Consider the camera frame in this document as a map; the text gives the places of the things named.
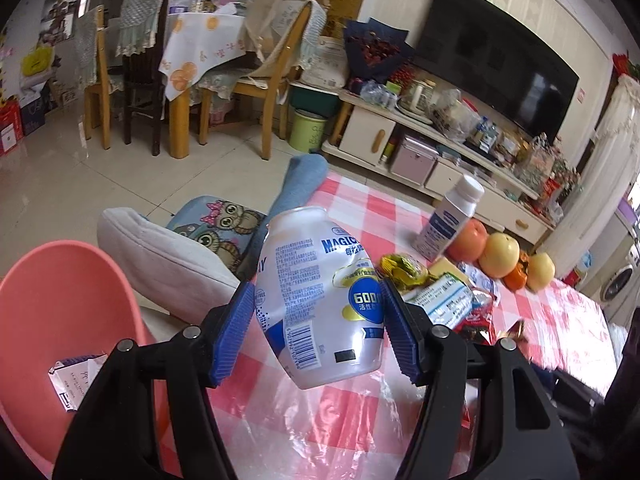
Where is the light green waste bin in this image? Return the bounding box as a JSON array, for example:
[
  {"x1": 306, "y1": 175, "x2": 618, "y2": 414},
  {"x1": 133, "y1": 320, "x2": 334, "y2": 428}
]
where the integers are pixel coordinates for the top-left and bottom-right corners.
[{"x1": 288, "y1": 108, "x2": 330, "y2": 153}]

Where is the wooden chair cream cover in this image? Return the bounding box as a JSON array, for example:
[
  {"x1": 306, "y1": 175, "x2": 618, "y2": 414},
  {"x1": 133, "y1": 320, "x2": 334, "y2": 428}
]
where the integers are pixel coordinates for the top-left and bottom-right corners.
[{"x1": 200, "y1": 0, "x2": 326, "y2": 161}]

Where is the orange persimmon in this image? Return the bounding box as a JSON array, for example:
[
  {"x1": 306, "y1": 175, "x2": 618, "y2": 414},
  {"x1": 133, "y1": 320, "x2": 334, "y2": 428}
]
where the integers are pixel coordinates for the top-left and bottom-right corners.
[{"x1": 502, "y1": 252, "x2": 532, "y2": 291}]

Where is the crumpled white carton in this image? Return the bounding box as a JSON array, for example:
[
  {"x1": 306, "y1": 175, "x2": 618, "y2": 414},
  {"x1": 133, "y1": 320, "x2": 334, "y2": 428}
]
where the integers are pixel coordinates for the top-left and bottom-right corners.
[{"x1": 47, "y1": 354, "x2": 108, "y2": 413}]

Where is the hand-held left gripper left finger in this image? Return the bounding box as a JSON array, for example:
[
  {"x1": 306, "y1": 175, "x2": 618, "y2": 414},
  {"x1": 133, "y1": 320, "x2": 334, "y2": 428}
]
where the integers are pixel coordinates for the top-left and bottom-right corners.
[{"x1": 52, "y1": 281, "x2": 257, "y2": 480}]

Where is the white printed sack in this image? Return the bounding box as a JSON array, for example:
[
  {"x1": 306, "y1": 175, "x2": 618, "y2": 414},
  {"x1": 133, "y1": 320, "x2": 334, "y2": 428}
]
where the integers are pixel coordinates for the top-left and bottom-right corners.
[{"x1": 300, "y1": 35, "x2": 351, "y2": 88}]

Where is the blue white snack packet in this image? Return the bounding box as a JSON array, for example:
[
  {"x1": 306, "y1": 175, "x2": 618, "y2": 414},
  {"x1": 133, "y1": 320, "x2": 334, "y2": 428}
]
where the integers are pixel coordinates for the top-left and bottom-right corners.
[{"x1": 457, "y1": 262, "x2": 501, "y2": 306}]

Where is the dark blue flower bouquet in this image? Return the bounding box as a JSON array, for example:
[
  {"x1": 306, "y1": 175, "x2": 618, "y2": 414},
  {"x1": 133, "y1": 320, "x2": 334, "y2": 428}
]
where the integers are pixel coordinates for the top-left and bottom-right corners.
[{"x1": 342, "y1": 17, "x2": 416, "y2": 83}]

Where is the yellow plastic bag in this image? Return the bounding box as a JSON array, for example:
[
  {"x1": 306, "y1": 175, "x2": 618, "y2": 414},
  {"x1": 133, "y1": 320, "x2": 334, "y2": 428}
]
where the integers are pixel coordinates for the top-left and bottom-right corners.
[{"x1": 20, "y1": 45, "x2": 55, "y2": 78}]

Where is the dark wooden chair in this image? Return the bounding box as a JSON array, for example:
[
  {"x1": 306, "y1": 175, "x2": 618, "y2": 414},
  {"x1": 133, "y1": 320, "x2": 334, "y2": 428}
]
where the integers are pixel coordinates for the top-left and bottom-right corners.
[{"x1": 116, "y1": 0, "x2": 173, "y2": 156}]

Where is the black television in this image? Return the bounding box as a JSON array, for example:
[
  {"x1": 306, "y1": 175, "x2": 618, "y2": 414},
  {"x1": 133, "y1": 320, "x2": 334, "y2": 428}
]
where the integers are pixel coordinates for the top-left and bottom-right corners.
[{"x1": 412, "y1": 0, "x2": 581, "y2": 141}]

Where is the white milk bottle blue label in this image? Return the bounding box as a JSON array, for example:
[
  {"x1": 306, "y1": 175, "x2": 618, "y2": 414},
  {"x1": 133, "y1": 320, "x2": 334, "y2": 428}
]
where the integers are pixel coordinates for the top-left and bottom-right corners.
[{"x1": 412, "y1": 174, "x2": 486, "y2": 262}]

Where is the yellow green snack wrapper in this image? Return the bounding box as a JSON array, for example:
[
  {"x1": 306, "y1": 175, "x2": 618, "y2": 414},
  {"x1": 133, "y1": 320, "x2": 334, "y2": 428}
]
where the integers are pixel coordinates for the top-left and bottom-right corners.
[{"x1": 377, "y1": 252, "x2": 431, "y2": 293}]

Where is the clear plastic bag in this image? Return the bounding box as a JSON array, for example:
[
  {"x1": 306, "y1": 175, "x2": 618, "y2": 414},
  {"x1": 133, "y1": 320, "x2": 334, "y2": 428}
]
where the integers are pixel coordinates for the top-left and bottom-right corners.
[{"x1": 430, "y1": 89, "x2": 483, "y2": 143}]

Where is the red orange apple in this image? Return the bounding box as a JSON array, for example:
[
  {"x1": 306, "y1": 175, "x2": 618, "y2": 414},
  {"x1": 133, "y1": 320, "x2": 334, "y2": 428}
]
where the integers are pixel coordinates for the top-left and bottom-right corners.
[{"x1": 446, "y1": 219, "x2": 488, "y2": 263}]

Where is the white washing machine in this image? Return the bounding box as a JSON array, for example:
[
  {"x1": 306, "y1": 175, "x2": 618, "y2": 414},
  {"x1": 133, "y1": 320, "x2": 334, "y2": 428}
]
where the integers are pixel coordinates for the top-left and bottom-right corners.
[{"x1": 597, "y1": 230, "x2": 640, "y2": 331}]

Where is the dark green tub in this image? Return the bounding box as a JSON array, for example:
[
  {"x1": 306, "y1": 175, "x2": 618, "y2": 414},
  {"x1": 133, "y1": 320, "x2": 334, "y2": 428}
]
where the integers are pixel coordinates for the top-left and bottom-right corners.
[{"x1": 290, "y1": 82, "x2": 341, "y2": 118}]

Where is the pink plastic bin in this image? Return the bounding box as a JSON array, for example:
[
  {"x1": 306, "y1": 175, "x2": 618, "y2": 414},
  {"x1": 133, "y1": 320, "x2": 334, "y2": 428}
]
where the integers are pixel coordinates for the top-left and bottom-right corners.
[{"x1": 0, "y1": 240, "x2": 183, "y2": 480}]

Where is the cream television cabinet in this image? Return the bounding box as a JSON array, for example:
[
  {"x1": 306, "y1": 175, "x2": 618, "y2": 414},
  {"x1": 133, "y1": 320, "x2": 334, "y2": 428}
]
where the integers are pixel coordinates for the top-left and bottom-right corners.
[{"x1": 320, "y1": 87, "x2": 556, "y2": 246}]

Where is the person's leg with blue sock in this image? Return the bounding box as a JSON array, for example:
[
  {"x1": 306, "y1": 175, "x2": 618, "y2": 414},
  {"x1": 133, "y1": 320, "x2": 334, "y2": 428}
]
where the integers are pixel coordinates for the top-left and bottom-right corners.
[{"x1": 96, "y1": 207, "x2": 241, "y2": 326}]

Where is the owl print cushion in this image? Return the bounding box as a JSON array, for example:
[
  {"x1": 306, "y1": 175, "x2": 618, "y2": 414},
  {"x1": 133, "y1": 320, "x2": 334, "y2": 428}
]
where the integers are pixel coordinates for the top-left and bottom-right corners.
[{"x1": 165, "y1": 196, "x2": 268, "y2": 276}]

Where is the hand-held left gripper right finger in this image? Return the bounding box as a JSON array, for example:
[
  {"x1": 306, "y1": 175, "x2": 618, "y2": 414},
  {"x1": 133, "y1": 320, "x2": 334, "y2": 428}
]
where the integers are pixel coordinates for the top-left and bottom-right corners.
[{"x1": 378, "y1": 278, "x2": 566, "y2": 480}]

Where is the wooden chair lace cover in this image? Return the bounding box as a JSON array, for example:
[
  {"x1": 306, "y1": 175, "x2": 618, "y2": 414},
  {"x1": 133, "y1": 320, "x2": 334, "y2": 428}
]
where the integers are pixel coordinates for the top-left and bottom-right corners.
[{"x1": 75, "y1": 5, "x2": 126, "y2": 151}]

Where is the white yogurt drink bottle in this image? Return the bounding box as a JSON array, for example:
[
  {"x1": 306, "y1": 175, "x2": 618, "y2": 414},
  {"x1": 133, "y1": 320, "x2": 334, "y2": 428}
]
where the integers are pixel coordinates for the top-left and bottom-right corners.
[{"x1": 252, "y1": 205, "x2": 388, "y2": 391}]

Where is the pink storage box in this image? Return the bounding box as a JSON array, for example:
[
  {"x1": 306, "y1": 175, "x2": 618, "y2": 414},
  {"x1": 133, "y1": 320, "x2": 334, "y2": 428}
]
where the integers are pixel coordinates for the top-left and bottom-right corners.
[{"x1": 390, "y1": 134, "x2": 441, "y2": 186}]

